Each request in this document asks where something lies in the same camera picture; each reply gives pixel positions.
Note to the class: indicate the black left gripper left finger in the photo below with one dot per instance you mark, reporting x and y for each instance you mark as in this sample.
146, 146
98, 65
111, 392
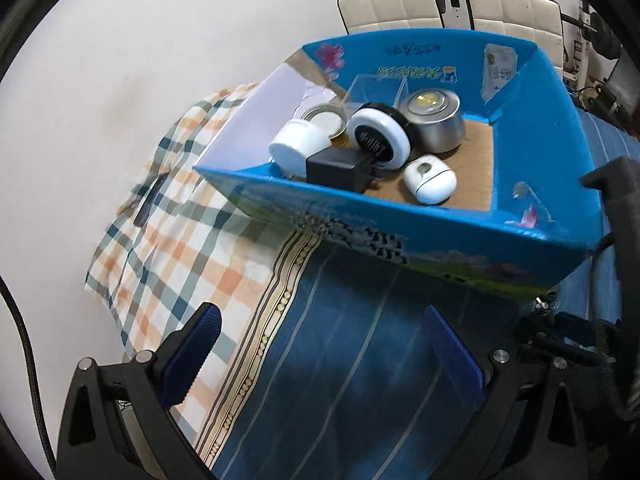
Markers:
94, 442

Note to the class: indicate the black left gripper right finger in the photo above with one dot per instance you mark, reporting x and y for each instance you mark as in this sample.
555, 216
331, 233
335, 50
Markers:
541, 399

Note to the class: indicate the white oval device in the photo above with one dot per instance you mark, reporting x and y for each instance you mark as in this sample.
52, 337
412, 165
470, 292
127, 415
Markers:
430, 180

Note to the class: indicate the barbell weight rack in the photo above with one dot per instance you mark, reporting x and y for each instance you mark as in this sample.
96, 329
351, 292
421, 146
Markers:
594, 43

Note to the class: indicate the blue cardboard box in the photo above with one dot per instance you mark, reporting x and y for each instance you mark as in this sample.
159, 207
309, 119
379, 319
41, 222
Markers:
519, 220

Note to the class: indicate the right white quilted chair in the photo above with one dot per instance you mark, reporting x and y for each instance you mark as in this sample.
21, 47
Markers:
534, 20

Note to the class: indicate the white quilted chair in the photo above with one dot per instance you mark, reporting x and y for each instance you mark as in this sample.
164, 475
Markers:
372, 15
534, 20

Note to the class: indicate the plaid checkered cloth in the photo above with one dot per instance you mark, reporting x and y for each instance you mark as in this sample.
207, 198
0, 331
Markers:
198, 247

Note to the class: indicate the silver round tin gold lid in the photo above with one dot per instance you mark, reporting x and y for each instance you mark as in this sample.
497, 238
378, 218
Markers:
436, 116

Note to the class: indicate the blue striped blanket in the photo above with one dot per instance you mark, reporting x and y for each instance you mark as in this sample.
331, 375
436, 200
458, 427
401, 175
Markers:
336, 377

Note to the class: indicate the dark smartphone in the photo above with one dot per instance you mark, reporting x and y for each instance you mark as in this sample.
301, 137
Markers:
145, 210

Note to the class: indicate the black white round container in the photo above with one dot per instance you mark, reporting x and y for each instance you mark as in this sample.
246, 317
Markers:
383, 133

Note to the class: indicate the clear acrylic cube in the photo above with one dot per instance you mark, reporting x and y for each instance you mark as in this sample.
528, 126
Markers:
389, 90

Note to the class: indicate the black power adapter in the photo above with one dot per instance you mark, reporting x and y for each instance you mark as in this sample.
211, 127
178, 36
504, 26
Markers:
341, 168

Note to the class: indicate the left white quilted chair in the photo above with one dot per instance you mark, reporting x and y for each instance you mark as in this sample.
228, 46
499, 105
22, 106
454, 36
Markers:
372, 15

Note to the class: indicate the white cylindrical jar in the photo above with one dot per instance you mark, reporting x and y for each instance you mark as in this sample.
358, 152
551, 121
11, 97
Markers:
294, 143

